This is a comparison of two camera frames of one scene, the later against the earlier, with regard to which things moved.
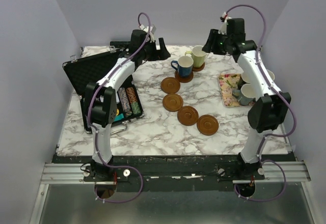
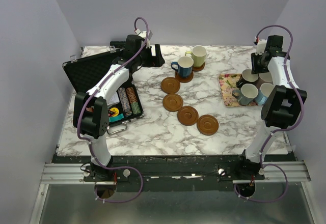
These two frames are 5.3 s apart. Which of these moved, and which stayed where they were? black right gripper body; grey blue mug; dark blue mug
Moved: black right gripper body
Stayed: dark blue mug; grey blue mug
